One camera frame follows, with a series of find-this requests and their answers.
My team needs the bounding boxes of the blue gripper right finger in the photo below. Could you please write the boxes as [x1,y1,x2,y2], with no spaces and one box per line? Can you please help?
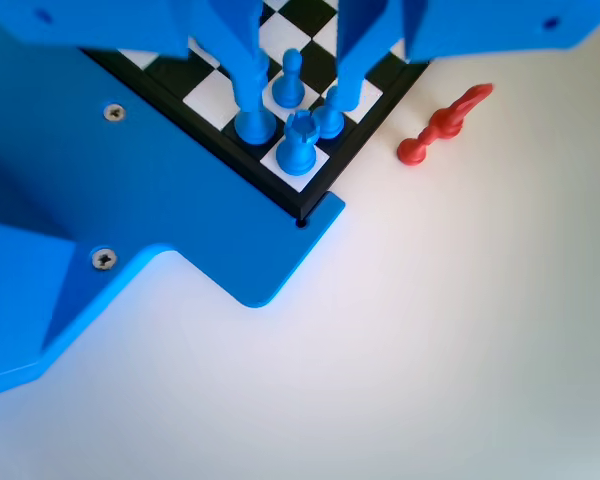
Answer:
[334,0,404,112]

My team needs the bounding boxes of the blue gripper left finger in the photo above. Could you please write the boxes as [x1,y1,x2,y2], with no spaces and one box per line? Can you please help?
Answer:
[188,0,267,115]

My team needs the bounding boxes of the blue chess king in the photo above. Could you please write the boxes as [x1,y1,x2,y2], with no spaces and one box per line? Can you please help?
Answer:
[233,49,278,147]

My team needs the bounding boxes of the blue chess rook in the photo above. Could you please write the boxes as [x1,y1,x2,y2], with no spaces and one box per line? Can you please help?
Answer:
[274,111,318,178]

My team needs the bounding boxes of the blue chess pawn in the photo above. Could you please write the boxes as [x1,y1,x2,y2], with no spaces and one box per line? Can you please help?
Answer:
[311,84,347,141]
[270,47,305,110]

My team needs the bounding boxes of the red chess knight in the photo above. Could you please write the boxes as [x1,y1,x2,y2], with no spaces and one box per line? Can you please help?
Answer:
[426,82,495,140]

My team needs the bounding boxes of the red chess pawn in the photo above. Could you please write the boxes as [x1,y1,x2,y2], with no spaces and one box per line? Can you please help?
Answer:
[396,127,439,167]

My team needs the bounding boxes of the black white chessboard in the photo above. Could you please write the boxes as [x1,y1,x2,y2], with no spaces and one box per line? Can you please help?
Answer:
[77,0,432,222]

